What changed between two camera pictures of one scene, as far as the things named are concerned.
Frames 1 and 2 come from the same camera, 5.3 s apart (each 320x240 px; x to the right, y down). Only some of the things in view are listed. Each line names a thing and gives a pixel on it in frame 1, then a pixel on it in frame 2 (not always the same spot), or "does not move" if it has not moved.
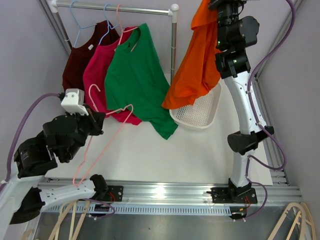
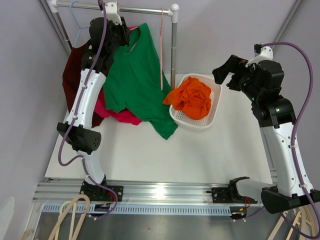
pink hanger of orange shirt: [111, 141] → [161, 47]
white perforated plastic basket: [202, 114] does not move
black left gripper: [97, 121] → [123, 30]
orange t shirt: [198, 73] → [192, 97]
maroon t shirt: [74, 68] does not move
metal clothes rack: [172, 11] does not move
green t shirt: [136, 80] does not move
